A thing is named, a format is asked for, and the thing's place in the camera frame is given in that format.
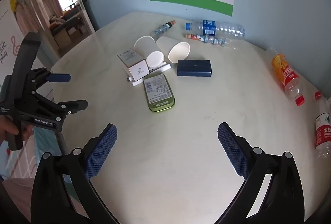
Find clear bottle with blue label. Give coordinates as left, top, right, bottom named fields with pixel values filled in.
left=185, top=19, right=246, bottom=38

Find small bottle with brown cap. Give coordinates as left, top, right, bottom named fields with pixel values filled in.
left=152, top=20, right=177, bottom=39

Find clear bottle with red label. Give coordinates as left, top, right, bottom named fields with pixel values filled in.
left=314, top=91, right=331, bottom=158

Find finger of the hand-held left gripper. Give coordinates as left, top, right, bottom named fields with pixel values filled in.
left=29, top=68, right=71, bottom=90
left=36, top=93, right=89, bottom=121

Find sofa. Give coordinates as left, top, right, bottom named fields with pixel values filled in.
left=50, top=10, right=83, bottom=33

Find white trash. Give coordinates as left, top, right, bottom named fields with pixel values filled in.
left=134, top=36, right=165, bottom=68

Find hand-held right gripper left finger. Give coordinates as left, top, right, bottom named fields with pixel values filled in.
left=30, top=123, right=121, bottom=224

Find cardboard boxes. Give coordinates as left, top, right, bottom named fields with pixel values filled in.
left=53, top=28, right=81, bottom=50

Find clear bottle with orange label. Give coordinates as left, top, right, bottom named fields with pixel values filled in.
left=266, top=47, right=306, bottom=107

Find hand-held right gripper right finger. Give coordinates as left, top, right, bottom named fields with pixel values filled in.
left=215, top=122, right=304, bottom=224

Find person's left hand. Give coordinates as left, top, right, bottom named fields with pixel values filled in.
left=0, top=116, right=34, bottom=148

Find dark blue case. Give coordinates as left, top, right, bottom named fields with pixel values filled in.
left=176, top=59, right=213, bottom=77

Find white printed panel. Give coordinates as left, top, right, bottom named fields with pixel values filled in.
left=0, top=0, right=52, bottom=87

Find white paper cup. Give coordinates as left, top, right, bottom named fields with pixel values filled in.
left=156, top=36, right=191, bottom=63

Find white marker pen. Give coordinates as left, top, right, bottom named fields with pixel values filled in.
left=126, top=63, right=172, bottom=88

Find small bottle with colourful label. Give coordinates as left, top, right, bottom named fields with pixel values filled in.
left=185, top=33, right=231, bottom=46

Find teal pink play mat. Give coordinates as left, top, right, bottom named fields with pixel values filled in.
left=0, top=124, right=86, bottom=214

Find green metal tin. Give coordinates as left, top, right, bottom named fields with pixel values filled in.
left=143, top=74, right=176, bottom=113

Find small white cardboard box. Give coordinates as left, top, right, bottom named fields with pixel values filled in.
left=117, top=49, right=150, bottom=83

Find hanging clothes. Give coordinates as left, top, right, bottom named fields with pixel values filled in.
left=10, top=0, right=29, bottom=33

